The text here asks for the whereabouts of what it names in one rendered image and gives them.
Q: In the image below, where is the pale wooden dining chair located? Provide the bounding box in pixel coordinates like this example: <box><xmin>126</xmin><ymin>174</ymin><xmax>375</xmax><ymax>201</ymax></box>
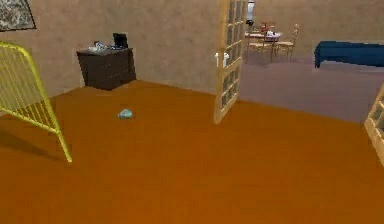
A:
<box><xmin>275</xmin><ymin>23</ymin><xmax>301</xmax><ymax>62</ymax></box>
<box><xmin>247</xmin><ymin>25</ymin><xmax>272</xmax><ymax>63</ymax></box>

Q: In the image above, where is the pale blue-white clutter item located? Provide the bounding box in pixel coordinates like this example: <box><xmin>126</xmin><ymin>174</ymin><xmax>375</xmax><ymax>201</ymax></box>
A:
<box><xmin>88</xmin><ymin>40</ymin><xmax>114</xmax><ymax>53</ymax></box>

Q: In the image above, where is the framed grey wall picture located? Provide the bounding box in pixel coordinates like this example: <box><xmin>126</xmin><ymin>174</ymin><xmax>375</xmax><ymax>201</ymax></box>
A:
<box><xmin>0</xmin><ymin>0</ymin><xmax>37</xmax><ymax>33</ymax></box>

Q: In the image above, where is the dark brown chest of drawers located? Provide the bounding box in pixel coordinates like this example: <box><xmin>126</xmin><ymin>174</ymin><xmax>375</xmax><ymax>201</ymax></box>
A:
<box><xmin>76</xmin><ymin>47</ymin><xmax>137</xmax><ymax>92</ymax></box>

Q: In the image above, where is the dining table with pale cloth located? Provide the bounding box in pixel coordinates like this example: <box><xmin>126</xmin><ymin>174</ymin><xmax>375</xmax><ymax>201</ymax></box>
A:
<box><xmin>244</xmin><ymin>30</ymin><xmax>283</xmax><ymax>62</ymax></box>

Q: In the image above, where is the small light blue object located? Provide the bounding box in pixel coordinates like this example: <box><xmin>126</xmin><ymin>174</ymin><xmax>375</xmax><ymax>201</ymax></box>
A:
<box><xmin>117</xmin><ymin>108</ymin><xmax>134</xmax><ymax>120</ymax></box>

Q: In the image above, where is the pale wooden glazed room door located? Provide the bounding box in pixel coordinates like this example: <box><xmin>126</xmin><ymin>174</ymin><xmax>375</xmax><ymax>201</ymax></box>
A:
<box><xmin>363</xmin><ymin>83</ymin><xmax>384</xmax><ymax>168</ymax></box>
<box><xmin>213</xmin><ymin>0</ymin><xmax>250</xmax><ymax>125</ymax></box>

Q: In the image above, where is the yellow metal bed headboard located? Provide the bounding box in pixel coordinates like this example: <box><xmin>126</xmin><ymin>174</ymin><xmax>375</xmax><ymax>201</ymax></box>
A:
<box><xmin>0</xmin><ymin>41</ymin><xmax>73</xmax><ymax>164</ymax></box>

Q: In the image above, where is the blue sofa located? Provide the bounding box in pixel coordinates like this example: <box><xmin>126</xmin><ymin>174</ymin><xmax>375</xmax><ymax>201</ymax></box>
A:
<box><xmin>313</xmin><ymin>40</ymin><xmax>384</xmax><ymax>69</ymax></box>

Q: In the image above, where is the black laptop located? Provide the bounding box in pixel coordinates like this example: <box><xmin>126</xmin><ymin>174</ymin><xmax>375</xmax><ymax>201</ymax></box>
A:
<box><xmin>112</xmin><ymin>32</ymin><xmax>130</xmax><ymax>50</ymax></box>

